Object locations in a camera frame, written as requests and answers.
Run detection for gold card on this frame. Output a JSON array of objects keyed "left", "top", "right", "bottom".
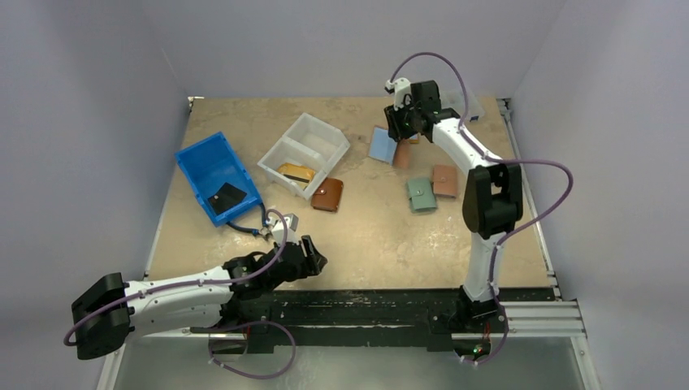
[{"left": 277, "top": 162, "right": 315, "bottom": 187}]

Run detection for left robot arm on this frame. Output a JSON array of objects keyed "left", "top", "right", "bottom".
[{"left": 64, "top": 236, "right": 328, "bottom": 361}]

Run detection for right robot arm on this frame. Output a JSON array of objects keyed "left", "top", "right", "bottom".
[{"left": 383, "top": 78, "right": 523, "bottom": 303}]

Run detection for brown leather card holder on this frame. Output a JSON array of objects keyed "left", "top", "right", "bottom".
[{"left": 310, "top": 178, "right": 344, "bottom": 213}]

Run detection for green card holder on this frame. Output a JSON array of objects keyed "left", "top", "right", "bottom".
[{"left": 405, "top": 177, "right": 437, "bottom": 213}]

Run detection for black card holder in bin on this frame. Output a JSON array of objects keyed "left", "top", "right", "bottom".
[{"left": 208, "top": 183, "right": 247, "bottom": 215}]

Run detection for clear plastic organizer box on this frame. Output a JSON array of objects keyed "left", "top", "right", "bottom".
[{"left": 440, "top": 89, "right": 485, "bottom": 122}]

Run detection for white double compartment bin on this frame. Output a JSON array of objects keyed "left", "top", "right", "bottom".
[{"left": 258, "top": 112, "right": 350, "bottom": 200}]

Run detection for blue plastic bin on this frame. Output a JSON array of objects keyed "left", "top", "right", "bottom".
[{"left": 175, "top": 132, "right": 264, "bottom": 227}]

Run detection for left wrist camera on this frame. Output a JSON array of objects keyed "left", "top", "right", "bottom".
[{"left": 267, "top": 214, "right": 299, "bottom": 245}]

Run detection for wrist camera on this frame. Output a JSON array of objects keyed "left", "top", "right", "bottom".
[
  {"left": 384, "top": 77, "right": 413, "bottom": 111},
  {"left": 267, "top": 214, "right": 299, "bottom": 245}
]

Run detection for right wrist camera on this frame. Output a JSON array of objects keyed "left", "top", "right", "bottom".
[{"left": 384, "top": 77, "right": 413, "bottom": 111}]

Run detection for blue handled wire cutters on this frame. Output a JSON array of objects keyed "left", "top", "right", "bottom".
[{"left": 226, "top": 201, "right": 273, "bottom": 239}]

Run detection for black mounting base plate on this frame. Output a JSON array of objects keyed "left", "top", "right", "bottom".
[{"left": 189, "top": 288, "right": 557, "bottom": 357}]

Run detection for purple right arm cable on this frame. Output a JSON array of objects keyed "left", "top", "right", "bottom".
[{"left": 388, "top": 52, "right": 575, "bottom": 367}]

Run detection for aluminium frame rail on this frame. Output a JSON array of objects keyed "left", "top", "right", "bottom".
[{"left": 69, "top": 93, "right": 585, "bottom": 366}]

